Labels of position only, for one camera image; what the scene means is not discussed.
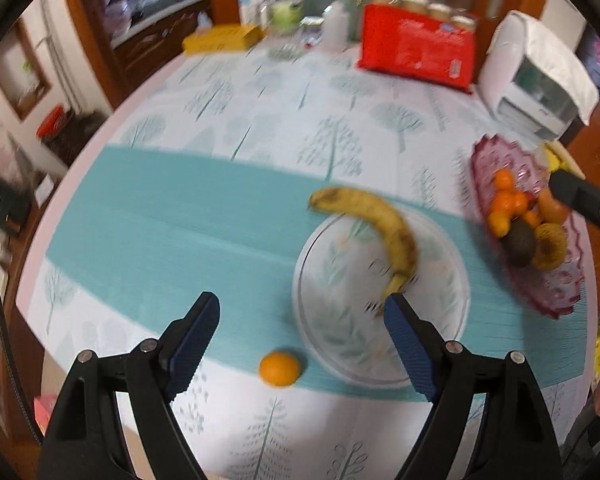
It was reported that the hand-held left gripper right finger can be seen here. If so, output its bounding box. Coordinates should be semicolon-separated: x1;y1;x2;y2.
384;294;563;480

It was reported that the pink glass fruit tray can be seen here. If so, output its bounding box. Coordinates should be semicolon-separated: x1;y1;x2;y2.
469;134;587;320

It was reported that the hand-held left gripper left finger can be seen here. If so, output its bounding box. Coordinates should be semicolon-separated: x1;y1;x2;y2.
37;291;221;480

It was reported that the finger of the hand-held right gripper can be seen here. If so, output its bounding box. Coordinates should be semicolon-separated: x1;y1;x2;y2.
549;169;600;248

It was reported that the wooden framed wall niche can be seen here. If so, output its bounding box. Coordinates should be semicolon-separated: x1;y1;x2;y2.
7;20;53;121

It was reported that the wooden cabinet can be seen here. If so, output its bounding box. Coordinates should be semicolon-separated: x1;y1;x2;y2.
62;0;216;106

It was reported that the plastic bottle green label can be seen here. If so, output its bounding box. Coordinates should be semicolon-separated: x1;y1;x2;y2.
270;0;305;36

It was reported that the small mandarin orange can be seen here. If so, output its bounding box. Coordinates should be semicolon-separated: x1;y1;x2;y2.
486;211;511;237

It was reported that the white plastic bottle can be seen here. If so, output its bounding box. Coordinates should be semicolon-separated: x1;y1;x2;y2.
322;1;351;52

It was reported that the yellow cardboard box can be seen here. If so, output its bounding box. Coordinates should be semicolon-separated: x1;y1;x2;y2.
182;24;265;55

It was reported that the red plastic container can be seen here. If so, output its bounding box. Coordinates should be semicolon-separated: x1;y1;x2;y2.
36;105;67;139

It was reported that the clear glass cup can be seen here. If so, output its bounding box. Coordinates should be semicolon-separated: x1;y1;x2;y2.
267;35;306;61

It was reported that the dark avocado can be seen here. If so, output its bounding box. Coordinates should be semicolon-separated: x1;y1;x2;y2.
502;220;537;267

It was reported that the large mandarin orange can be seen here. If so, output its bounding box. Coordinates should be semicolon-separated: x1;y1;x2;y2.
490;191;518;213

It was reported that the yellow speckled pear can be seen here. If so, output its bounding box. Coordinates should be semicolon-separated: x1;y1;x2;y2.
531;222;568;271

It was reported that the smooth yellowish orange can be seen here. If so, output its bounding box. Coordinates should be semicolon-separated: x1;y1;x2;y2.
259;350;302;387

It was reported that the spotted yellow banana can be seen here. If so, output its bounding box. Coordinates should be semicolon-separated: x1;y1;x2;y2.
307;186;420;306

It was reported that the small glass jar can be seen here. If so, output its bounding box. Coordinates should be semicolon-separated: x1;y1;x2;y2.
300;16;326;48

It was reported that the pink box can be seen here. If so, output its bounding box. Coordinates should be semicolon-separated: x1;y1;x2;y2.
32;394;61;441

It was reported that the small white carton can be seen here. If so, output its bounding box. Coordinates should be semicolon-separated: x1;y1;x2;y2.
238;0;267;26

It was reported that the black electrical box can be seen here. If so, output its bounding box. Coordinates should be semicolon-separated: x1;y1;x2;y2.
0;176;32;237

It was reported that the white countertop appliance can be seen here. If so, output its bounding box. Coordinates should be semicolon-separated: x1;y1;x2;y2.
480;10;600;142

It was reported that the yellow packet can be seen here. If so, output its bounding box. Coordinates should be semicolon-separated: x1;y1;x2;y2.
544;141;587;181

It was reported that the red plastic package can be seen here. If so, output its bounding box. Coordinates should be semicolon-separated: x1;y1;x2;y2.
356;4;478;93

